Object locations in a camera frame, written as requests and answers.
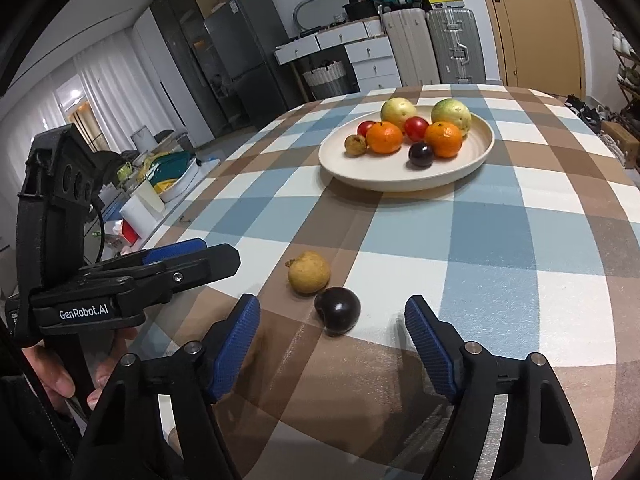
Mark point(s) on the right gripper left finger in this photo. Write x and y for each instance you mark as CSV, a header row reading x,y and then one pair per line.
x,y
155,419

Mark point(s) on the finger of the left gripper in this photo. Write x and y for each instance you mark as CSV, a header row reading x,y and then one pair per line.
x,y
170,254
165,279

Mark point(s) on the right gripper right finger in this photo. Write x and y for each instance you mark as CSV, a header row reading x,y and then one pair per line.
x,y
540,435

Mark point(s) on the brown longan fruit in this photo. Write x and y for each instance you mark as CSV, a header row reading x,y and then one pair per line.
x,y
308,273
355,145

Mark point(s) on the dark purple plum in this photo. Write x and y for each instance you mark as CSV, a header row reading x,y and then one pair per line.
x,y
339,310
421,155

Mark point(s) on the orange mandarin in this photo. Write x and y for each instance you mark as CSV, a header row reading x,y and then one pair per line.
x,y
444,138
384,138

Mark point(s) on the person's left hand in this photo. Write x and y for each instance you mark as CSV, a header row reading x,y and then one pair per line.
x,y
58,383

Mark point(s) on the red cherry tomato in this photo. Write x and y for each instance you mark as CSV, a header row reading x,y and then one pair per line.
x,y
415,128
364,127

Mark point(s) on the grey refrigerator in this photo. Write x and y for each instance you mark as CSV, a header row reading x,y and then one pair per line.
x,y
245,35

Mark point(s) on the black glass cabinet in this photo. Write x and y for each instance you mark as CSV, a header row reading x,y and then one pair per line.
x,y
182,27

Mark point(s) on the woven laundry basket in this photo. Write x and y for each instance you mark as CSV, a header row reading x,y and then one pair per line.
x,y
328,80

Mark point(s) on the cream round plate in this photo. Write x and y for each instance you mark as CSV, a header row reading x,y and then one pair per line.
x,y
394,173

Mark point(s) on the yellow pear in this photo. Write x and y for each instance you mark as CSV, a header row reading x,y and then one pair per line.
x,y
397,111

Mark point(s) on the white drawer desk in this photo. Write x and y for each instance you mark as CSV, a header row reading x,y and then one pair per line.
x,y
362,46

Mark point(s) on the beige suitcase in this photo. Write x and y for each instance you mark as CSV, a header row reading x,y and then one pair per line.
x,y
412,47

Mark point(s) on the silver suitcase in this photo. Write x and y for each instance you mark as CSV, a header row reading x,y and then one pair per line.
x,y
456,44

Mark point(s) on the shoe rack with shoes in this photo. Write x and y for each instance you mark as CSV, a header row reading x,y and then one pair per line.
x,y
627,76

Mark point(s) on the wooden door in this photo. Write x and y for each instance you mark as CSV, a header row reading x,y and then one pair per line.
x,y
539,45

